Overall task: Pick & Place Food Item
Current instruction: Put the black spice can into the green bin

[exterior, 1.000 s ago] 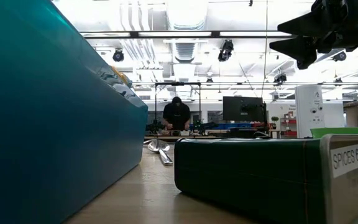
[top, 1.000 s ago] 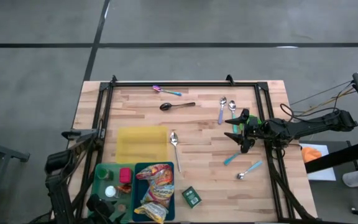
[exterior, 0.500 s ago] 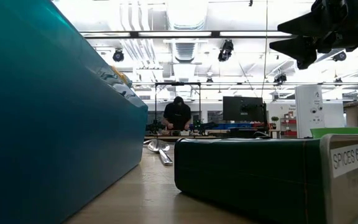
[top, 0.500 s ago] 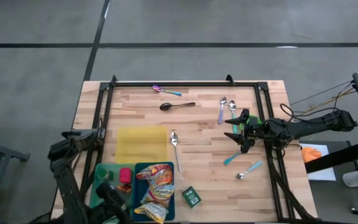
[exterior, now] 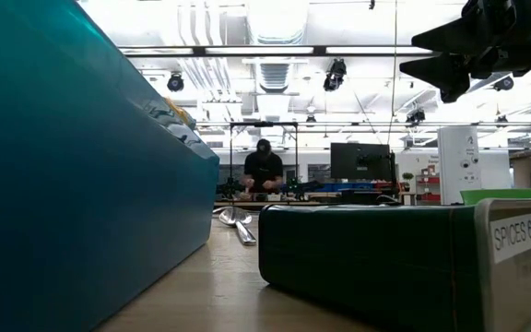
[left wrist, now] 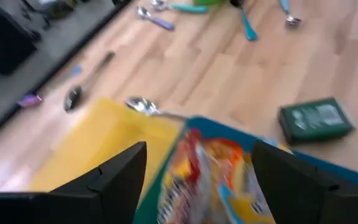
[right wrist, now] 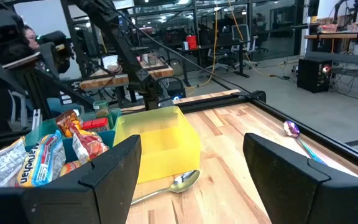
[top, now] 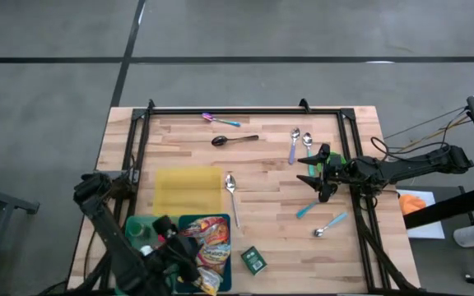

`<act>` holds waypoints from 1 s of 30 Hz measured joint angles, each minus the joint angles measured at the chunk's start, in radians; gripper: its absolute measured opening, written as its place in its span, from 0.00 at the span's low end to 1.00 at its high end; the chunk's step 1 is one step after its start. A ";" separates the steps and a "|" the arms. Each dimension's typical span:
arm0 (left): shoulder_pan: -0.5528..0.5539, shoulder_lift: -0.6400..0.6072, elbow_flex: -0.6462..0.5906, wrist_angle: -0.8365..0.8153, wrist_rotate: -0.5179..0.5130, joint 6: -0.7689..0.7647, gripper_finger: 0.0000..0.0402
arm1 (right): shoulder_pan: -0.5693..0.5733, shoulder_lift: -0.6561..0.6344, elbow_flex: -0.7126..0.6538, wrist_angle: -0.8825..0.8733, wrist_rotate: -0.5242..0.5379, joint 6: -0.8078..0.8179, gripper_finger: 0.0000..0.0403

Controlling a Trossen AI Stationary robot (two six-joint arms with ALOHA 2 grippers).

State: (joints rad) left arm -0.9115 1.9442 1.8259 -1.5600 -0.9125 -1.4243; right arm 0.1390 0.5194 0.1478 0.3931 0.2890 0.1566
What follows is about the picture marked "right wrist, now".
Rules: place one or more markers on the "black computer tower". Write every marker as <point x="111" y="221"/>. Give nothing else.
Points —
<point x="314" y="76"/>

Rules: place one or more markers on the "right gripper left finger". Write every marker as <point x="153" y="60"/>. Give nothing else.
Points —
<point x="73" y="202"/>

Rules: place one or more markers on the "light green translucent bin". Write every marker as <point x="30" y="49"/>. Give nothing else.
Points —
<point x="115" y="116"/>

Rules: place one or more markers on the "red container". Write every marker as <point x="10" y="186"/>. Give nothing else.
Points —
<point x="191" y="42"/>

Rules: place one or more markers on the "black aluminium table frame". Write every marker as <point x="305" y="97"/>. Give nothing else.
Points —
<point x="216" y="100"/>

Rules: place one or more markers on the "white office chair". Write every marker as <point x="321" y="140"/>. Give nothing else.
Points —
<point x="244" y="43"/>

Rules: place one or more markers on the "person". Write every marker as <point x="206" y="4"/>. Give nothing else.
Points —
<point x="31" y="37"/>

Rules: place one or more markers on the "green lidded spice jar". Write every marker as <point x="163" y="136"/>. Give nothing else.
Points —
<point x="101" y="109"/>

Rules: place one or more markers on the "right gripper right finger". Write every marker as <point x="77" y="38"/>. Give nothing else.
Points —
<point x="291" y="193"/>

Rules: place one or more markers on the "red noodle snack packet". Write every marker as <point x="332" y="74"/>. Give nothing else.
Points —
<point x="87" y="146"/>

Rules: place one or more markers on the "black diagonal rig strut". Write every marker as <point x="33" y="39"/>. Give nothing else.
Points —
<point x="26" y="90"/>

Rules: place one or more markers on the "yellow translucent plastic bin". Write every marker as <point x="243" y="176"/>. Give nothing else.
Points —
<point x="160" y="140"/>

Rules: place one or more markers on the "iridescent rainbow metal spoon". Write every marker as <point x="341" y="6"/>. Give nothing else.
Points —
<point x="291" y="128"/>

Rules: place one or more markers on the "plain silver metal spoon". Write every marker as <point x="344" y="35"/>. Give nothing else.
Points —
<point x="182" y="183"/>

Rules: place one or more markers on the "wooden neighbouring station table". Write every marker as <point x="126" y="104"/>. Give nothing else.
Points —
<point x="120" y="79"/>

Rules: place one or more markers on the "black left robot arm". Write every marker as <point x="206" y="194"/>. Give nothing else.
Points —
<point x="126" y="53"/>

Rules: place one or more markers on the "yellow snack bag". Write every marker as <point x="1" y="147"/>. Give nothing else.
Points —
<point x="2" y="165"/>

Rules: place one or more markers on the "yellow Maruchan ramen packet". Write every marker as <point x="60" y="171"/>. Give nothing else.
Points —
<point x="39" y="161"/>

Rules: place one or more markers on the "brown stand-up pouch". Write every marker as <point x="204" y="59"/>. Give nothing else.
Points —
<point x="67" y="119"/>

